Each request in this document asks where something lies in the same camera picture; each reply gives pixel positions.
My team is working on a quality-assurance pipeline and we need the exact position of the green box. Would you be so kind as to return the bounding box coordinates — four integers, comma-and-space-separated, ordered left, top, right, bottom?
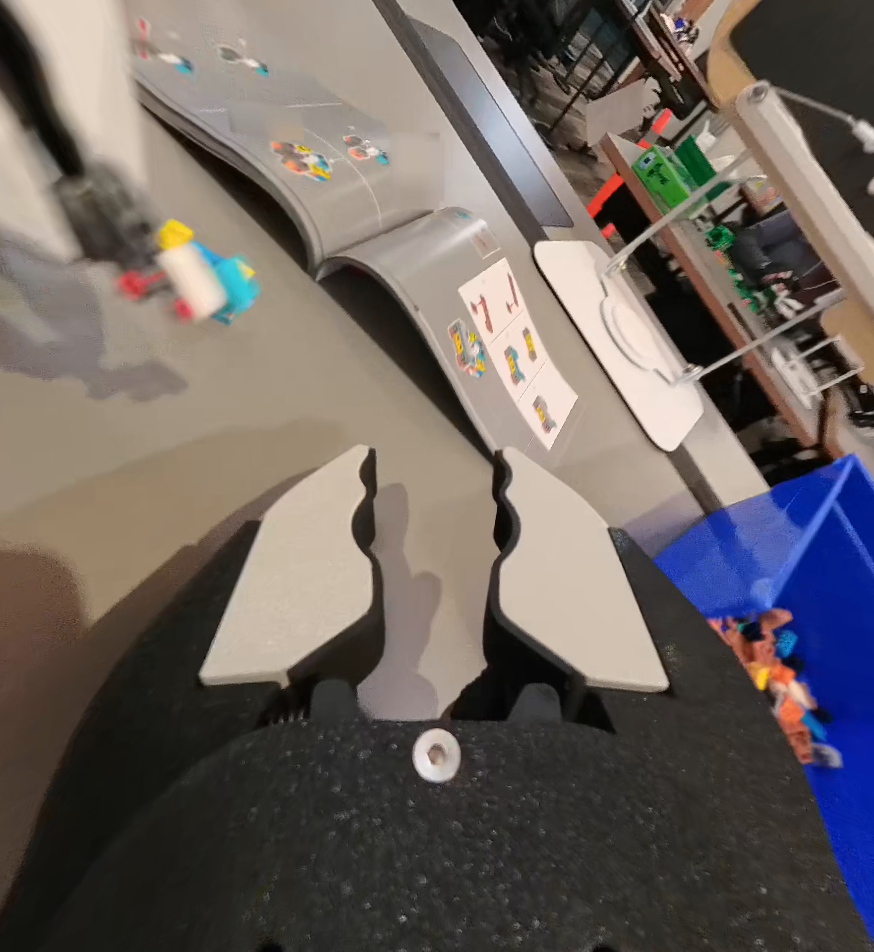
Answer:
632, 145, 714, 211

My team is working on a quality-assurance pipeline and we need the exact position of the pale stand bar with rods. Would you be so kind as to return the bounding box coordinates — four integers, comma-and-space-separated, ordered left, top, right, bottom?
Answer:
604, 80, 874, 399

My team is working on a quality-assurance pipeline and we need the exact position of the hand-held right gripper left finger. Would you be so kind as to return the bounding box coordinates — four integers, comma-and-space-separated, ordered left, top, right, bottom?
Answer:
199, 445, 378, 689

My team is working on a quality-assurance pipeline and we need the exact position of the dark desk cable flap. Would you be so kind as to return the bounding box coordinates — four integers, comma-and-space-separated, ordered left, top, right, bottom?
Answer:
373, 0, 575, 228

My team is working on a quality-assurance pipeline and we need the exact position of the blue plastic bin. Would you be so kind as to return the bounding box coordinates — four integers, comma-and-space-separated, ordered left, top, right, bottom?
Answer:
652, 455, 874, 952

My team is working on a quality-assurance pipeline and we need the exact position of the white round stand base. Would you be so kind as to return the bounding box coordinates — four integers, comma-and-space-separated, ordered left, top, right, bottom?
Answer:
599, 294, 705, 388

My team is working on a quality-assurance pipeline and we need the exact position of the pile of mixed toy bricks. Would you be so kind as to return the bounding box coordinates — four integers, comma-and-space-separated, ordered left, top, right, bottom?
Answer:
708, 610, 844, 769

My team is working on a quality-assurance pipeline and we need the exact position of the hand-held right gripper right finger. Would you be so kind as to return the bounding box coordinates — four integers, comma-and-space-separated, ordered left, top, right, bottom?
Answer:
490, 446, 670, 694

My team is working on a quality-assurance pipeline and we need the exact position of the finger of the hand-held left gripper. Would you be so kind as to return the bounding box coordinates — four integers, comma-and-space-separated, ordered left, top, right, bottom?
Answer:
0, 56, 81, 257
5, 0, 148, 178

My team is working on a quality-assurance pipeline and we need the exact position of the small toy brick assembly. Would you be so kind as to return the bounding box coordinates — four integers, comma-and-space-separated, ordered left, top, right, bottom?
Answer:
58, 164, 261, 326

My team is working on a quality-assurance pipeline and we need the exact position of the cluttered brown side table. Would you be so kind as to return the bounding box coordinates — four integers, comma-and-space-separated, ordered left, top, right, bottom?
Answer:
600, 130, 847, 447

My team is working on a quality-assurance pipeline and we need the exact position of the grey instruction booklet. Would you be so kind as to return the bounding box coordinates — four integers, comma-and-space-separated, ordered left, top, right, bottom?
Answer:
128, 0, 581, 453

